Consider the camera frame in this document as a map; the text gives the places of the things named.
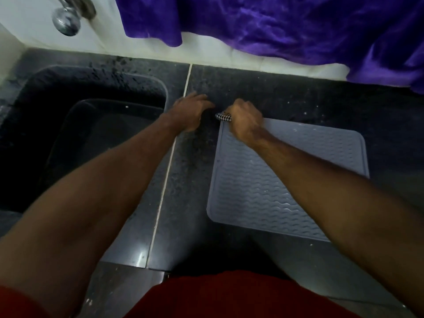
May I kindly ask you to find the person's right hand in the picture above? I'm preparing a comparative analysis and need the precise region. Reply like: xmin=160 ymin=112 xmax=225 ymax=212
xmin=226 ymin=98 xmax=276 ymax=150

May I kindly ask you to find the person's left hand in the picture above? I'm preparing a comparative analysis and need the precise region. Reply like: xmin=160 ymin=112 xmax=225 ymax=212
xmin=160 ymin=91 xmax=216 ymax=135

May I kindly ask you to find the grey ribbed silicone mat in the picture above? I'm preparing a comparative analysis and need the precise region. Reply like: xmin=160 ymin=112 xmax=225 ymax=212
xmin=206 ymin=117 xmax=370 ymax=243

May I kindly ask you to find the person's right forearm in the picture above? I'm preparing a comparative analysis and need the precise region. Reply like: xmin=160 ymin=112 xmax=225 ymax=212
xmin=253 ymin=134 xmax=424 ymax=318

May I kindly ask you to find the person's left forearm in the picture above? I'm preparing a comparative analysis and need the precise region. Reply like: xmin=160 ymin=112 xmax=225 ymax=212
xmin=0 ymin=115 xmax=181 ymax=318

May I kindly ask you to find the person's red garment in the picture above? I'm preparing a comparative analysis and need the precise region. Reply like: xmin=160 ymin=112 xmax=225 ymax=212
xmin=0 ymin=270 xmax=362 ymax=318

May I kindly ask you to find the purple cloth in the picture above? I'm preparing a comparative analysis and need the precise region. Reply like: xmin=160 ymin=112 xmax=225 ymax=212
xmin=114 ymin=0 xmax=424 ymax=95

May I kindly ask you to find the black stone sink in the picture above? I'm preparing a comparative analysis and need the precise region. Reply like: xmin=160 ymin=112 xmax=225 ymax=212
xmin=0 ymin=64 xmax=169 ymax=214

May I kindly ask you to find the chrome wall tap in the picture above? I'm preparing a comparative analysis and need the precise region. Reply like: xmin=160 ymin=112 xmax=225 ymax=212
xmin=51 ymin=0 xmax=97 ymax=37

